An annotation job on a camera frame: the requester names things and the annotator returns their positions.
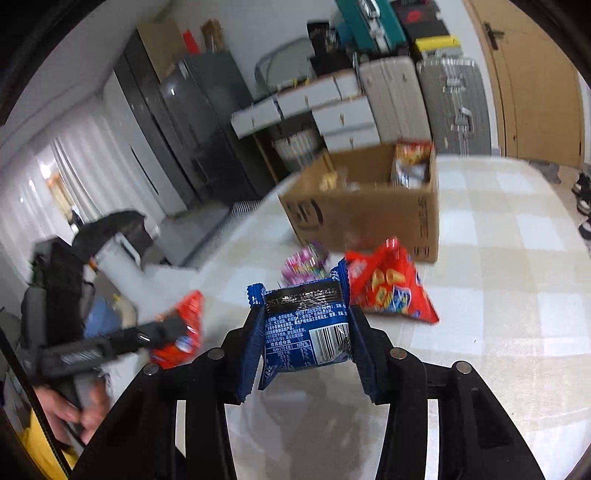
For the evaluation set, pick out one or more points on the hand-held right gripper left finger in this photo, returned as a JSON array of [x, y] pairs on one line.
[[249, 337]]

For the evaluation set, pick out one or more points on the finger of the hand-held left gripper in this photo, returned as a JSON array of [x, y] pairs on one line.
[[159, 332]]

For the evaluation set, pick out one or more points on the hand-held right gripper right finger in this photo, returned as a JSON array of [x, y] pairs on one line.
[[362, 341]]

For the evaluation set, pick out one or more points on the small red snack packet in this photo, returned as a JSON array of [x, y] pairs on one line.
[[187, 307]]

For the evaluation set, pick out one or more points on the blue cookie packet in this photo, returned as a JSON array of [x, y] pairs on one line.
[[300, 332]]

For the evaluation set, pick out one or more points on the red triangular chips bag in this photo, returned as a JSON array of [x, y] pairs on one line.
[[392, 286]]

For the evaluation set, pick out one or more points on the purple candy bag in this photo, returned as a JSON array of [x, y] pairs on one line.
[[304, 267]]

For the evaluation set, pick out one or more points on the brown cardboard box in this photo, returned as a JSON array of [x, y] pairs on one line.
[[369, 221]]

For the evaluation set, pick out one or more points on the snack packets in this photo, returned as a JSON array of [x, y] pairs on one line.
[[411, 161]]

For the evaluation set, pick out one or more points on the person's left hand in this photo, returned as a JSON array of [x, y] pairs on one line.
[[97, 410]]

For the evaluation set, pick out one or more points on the person's blue jeans leg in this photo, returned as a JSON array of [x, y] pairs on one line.
[[108, 318]]

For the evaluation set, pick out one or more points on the checked tablecloth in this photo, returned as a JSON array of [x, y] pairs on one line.
[[498, 258]]

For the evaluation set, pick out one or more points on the woven laundry basket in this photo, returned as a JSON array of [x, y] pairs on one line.
[[298, 150]]

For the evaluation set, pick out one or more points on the dark grey refrigerator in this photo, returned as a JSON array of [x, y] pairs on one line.
[[198, 129]]

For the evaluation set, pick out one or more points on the white desk with drawers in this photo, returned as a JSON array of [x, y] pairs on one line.
[[341, 115]]

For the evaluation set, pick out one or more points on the beige suitcase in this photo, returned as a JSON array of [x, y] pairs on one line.
[[395, 101]]

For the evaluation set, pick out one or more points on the silver suitcase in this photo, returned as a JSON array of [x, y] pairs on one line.
[[455, 106]]

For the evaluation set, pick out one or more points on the pile of dark shoes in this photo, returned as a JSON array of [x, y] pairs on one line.
[[582, 203]]

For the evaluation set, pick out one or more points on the flat cardboard sheet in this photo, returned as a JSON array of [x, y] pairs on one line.
[[159, 44]]

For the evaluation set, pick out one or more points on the black printed bag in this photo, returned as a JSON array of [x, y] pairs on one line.
[[325, 44]]

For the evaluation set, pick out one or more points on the wooden door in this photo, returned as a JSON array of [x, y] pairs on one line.
[[531, 92]]

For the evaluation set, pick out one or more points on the teal suitcase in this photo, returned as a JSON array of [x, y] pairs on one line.
[[364, 23]]

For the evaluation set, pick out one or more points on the black red logo shoe box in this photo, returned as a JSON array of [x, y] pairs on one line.
[[418, 16]]

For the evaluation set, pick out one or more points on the arched grey frame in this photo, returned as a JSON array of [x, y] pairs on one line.
[[268, 60]]

